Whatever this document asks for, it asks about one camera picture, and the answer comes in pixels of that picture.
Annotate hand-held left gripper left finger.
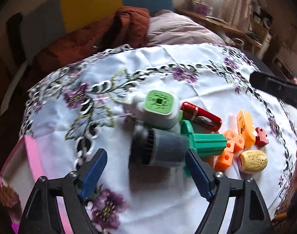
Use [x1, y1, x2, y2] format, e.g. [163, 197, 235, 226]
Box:
[18, 148, 107, 234]

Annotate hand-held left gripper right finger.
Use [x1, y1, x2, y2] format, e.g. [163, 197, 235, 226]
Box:
[185, 149, 272, 234]

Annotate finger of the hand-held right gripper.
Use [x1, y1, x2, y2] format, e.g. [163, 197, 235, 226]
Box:
[249, 71, 297, 110]

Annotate green plastic fluted piece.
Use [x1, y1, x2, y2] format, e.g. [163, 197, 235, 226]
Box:
[180, 119, 228, 177]

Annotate grey ribbed cylinder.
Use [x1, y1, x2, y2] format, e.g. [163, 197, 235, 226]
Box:
[129, 127, 190, 168]

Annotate pink box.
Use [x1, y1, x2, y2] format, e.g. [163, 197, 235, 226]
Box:
[0, 136, 68, 234]

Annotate orange plastic cube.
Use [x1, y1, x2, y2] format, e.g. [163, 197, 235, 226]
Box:
[225, 140, 236, 154]
[234, 135, 245, 152]
[224, 129, 237, 142]
[214, 151, 237, 172]

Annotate embroidered white tablecloth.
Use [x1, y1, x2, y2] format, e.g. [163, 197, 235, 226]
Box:
[19, 43, 297, 234]

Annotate red plastic cube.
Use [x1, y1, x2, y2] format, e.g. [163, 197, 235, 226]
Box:
[254, 127, 269, 148]

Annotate yellow patterned egg-shaped object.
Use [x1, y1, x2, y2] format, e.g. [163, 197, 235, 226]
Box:
[238, 150, 268, 175]

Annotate glossy red tube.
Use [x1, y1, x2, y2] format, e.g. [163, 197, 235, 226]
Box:
[180, 102, 223, 132]

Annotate cluttered white shelf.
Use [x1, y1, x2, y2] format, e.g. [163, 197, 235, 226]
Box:
[248, 0, 278, 59]

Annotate wooden desk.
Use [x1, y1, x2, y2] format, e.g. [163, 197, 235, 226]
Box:
[175, 7, 263, 51]

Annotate white toy with green top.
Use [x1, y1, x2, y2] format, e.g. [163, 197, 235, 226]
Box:
[122, 90, 184, 131]

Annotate beige curtain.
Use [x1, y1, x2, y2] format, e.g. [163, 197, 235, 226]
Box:
[222, 0, 251, 27]

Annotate patterned fabric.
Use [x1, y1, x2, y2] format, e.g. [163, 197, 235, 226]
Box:
[271, 180, 297, 227]

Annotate purple patterned box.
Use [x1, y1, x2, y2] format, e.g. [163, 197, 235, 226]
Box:
[190, 0, 213, 16]

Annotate pale pink pillow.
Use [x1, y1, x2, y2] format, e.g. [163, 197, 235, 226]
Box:
[146, 10, 227, 48]

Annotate rust brown quilted jacket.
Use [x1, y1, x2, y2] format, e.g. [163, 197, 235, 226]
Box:
[29, 6, 151, 78]

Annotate grey headboard panel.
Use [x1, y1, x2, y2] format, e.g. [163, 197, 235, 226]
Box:
[19, 2, 65, 56]

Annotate yellow headboard panel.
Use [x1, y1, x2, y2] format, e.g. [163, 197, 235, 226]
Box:
[60, 0, 122, 33]

